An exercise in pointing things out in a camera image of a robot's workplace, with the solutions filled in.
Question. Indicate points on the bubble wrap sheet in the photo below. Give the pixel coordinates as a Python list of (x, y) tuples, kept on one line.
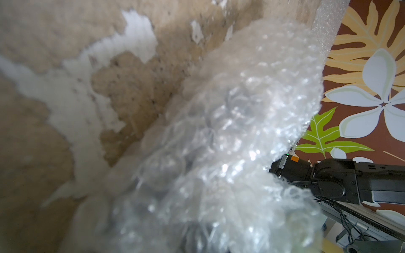
[(198, 182), (327, 22)]

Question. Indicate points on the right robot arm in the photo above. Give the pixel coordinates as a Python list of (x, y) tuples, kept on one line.
[(344, 180)]

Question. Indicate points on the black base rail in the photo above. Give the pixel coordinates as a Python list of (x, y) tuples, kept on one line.
[(366, 216)]

